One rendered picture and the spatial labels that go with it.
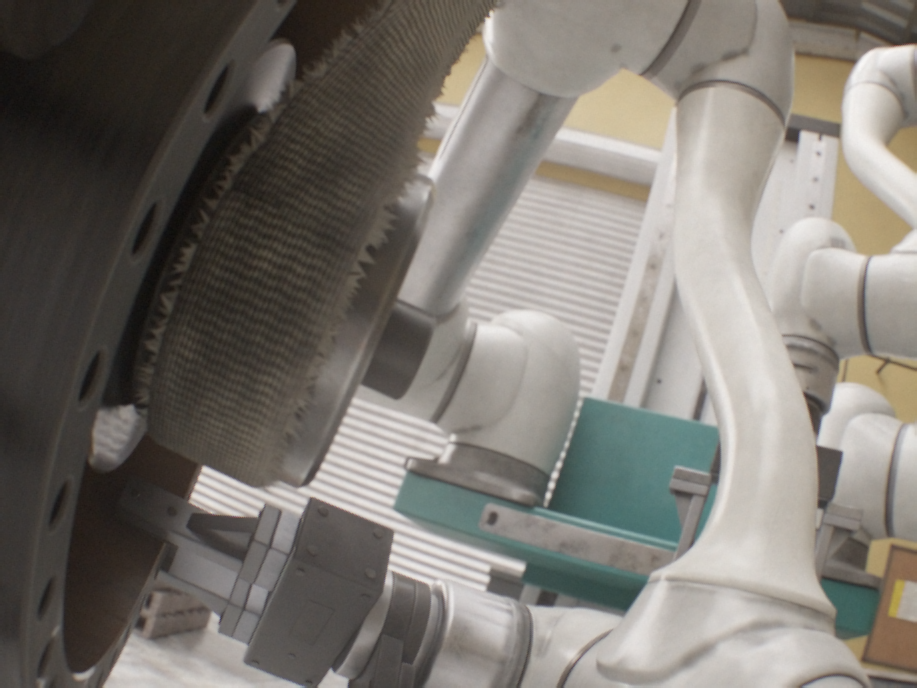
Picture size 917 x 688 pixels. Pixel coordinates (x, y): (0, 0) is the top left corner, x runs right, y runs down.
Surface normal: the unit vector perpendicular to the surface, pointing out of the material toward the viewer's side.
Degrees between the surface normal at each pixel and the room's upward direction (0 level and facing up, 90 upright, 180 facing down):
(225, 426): 145
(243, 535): 140
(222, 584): 50
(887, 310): 122
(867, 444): 82
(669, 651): 75
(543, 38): 164
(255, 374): 126
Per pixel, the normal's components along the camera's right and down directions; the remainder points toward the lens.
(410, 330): 0.36, -0.43
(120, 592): 0.43, -0.89
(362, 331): 0.18, 0.05
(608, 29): -0.21, 0.84
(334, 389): 0.07, 0.29
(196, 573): 0.44, -0.74
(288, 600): -0.07, 0.55
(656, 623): -0.80, -0.55
